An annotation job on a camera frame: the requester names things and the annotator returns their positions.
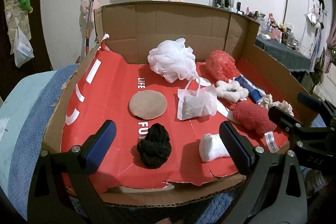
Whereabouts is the brown round pad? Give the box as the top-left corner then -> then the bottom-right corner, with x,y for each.
129,90 -> 168,120

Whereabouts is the pink curtain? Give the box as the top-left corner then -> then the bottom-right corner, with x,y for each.
325,31 -> 336,75

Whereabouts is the mop pole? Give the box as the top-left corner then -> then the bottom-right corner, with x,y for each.
84,0 -> 98,54

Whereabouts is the blue packet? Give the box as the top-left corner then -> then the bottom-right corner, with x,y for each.
234,76 -> 267,104

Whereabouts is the cardboard box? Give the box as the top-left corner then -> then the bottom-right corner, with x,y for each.
43,1 -> 319,207

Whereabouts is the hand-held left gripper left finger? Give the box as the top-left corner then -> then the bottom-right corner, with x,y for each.
28,119 -> 117,224

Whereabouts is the white cabinet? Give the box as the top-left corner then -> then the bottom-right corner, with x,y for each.
283,0 -> 324,56

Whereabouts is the white sachet bag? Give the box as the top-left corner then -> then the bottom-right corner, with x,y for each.
177,86 -> 218,121

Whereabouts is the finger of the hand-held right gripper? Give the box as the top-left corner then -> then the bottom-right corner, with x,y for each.
297,92 -> 336,119
268,105 -> 305,135

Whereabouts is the glass jar of yellow capsules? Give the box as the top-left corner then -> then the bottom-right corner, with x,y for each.
301,165 -> 334,194

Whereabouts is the white mesh bath loofah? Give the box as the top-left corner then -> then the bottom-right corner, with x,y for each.
147,38 -> 210,90

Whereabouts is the clear plastic bag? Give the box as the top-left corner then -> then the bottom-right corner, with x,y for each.
13,27 -> 34,68

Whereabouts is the black scrunchie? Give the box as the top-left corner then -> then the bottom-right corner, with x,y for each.
136,123 -> 172,169

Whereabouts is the cream crochet scrunchie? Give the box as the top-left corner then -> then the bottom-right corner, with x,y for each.
273,100 -> 295,117
262,94 -> 274,110

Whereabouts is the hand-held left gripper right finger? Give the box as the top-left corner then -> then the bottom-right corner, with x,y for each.
219,121 -> 308,224

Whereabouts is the brown door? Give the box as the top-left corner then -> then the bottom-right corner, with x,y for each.
0,0 -> 53,98

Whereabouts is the red heart plush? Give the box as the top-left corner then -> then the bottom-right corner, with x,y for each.
233,102 -> 279,153

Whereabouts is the hanging door organizer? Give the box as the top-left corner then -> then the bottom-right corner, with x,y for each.
4,0 -> 30,48

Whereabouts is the cluttered dark table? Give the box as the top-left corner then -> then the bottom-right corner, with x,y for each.
235,1 -> 318,56

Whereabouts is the coral mesh bath loofah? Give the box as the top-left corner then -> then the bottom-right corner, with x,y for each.
205,50 -> 240,82

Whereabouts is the pink plush toy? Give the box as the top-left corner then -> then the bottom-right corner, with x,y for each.
80,0 -> 101,22

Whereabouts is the white fluffy scrunchie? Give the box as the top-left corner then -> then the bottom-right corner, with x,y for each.
215,80 -> 249,102

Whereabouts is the light blue blanket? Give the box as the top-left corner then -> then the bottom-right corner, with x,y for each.
0,70 -> 58,198

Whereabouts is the white sock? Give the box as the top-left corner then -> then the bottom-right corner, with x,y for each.
199,134 -> 231,162

